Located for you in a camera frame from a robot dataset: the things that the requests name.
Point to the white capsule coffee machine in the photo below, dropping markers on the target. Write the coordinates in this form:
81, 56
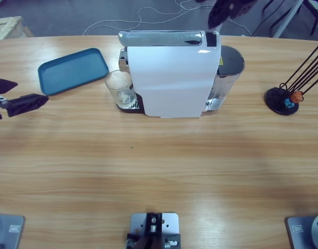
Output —
171, 77

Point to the black capsule holder with rods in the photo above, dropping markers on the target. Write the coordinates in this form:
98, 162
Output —
274, 97

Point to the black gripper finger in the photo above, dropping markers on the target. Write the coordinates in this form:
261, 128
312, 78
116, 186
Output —
219, 13
241, 7

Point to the teal rectangular tray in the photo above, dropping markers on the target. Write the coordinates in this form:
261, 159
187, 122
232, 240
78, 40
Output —
73, 71

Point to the white upright post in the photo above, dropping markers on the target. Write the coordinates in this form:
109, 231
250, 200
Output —
219, 28

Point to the white slanted frame leg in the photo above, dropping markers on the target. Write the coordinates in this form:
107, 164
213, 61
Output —
288, 19

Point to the blue coffee capsule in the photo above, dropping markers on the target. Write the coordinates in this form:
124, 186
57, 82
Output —
288, 103

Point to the light wooden crate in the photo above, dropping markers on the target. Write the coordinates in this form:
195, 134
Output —
7, 27

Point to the grey mount plate dark post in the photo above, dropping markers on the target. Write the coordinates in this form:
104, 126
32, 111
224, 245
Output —
153, 228

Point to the arm grey base plate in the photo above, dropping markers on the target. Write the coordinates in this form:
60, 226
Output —
304, 230
8, 230

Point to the silver coffee machine lever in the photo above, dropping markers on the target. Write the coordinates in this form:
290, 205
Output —
161, 39

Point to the clear glass cup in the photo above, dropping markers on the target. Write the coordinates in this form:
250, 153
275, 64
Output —
119, 83

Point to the dark coffee machine water tank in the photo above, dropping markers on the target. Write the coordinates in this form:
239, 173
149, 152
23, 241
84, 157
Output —
231, 62

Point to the orange coffee capsule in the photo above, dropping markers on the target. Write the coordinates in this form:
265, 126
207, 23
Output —
295, 96

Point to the black chair leg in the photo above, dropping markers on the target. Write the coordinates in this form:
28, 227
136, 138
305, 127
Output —
317, 20

